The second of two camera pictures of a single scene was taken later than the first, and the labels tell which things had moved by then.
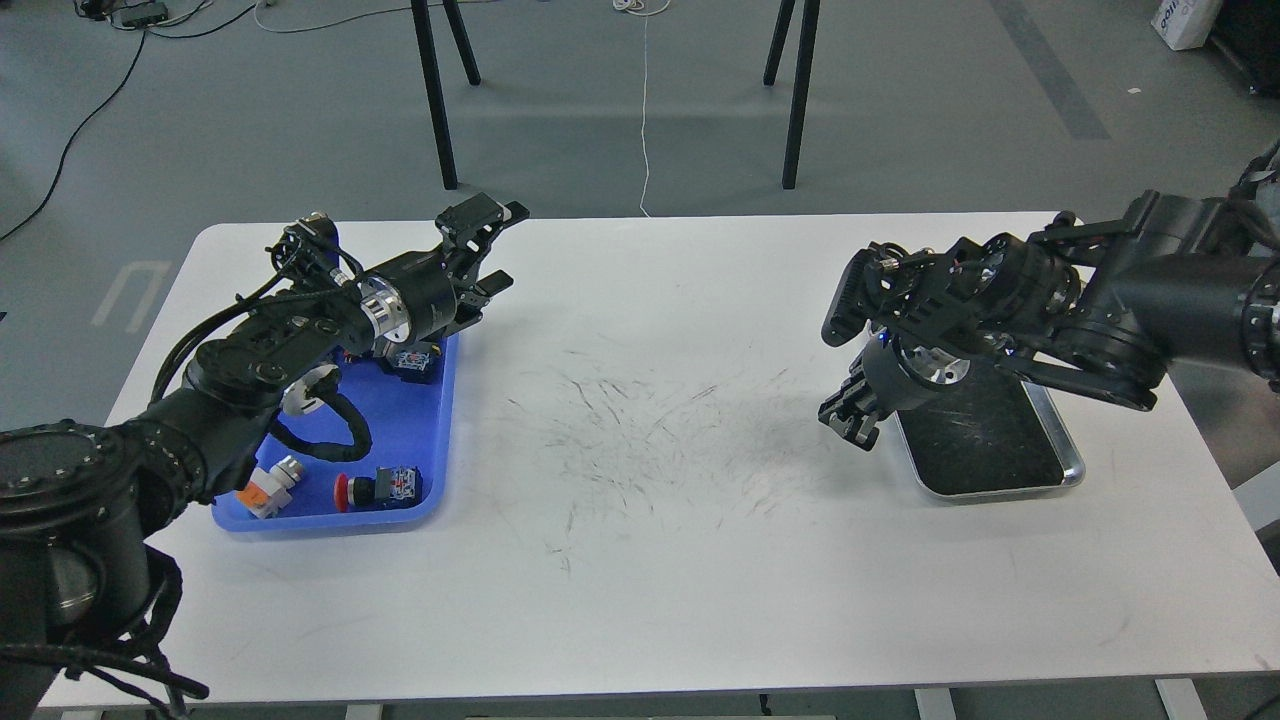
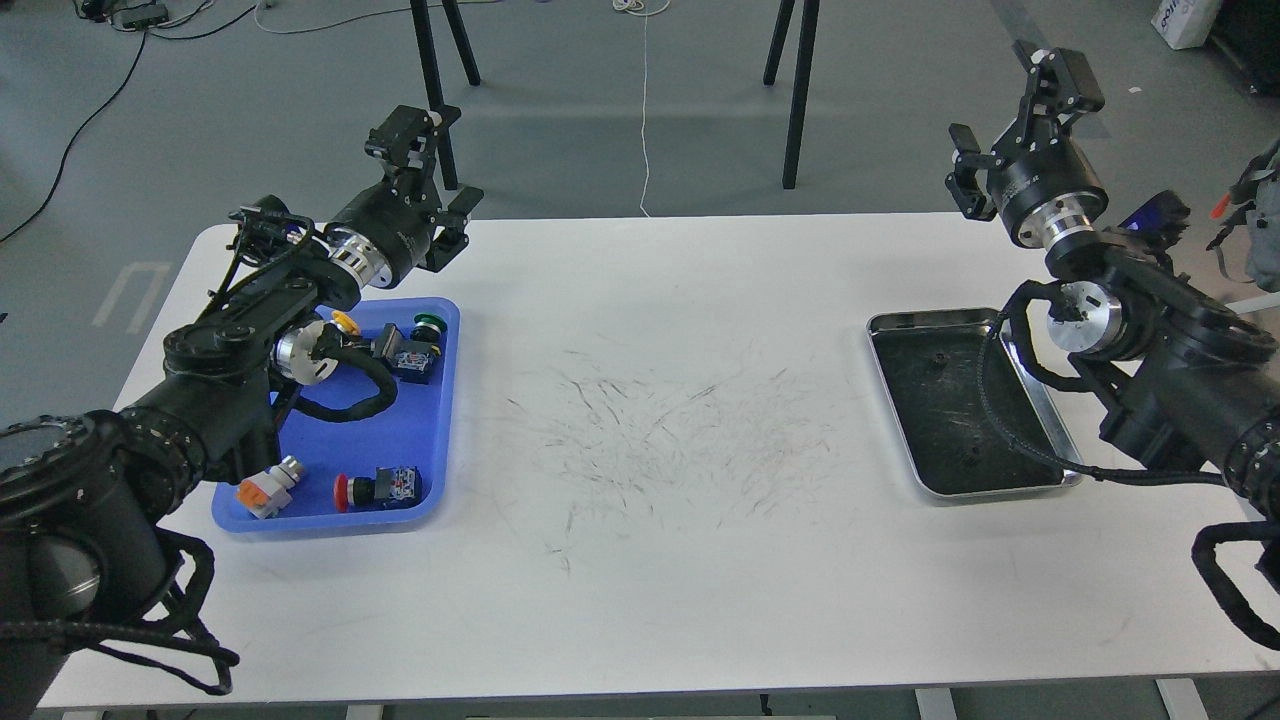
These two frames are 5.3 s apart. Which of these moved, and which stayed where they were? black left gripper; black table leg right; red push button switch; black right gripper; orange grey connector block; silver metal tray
Moved: black left gripper; black right gripper
Stayed: black table leg right; silver metal tray; orange grey connector block; red push button switch
